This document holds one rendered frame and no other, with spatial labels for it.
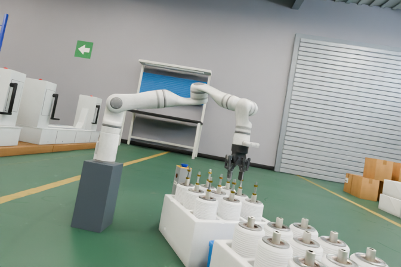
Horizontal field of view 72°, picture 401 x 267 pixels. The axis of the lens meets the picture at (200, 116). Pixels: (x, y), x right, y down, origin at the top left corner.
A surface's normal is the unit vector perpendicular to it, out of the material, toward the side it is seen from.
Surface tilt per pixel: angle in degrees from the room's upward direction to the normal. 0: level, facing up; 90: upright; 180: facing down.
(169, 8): 90
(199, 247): 90
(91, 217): 90
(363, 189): 90
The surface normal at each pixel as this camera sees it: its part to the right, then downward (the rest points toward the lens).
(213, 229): 0.42, 0.02
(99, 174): -0.07, -0.07
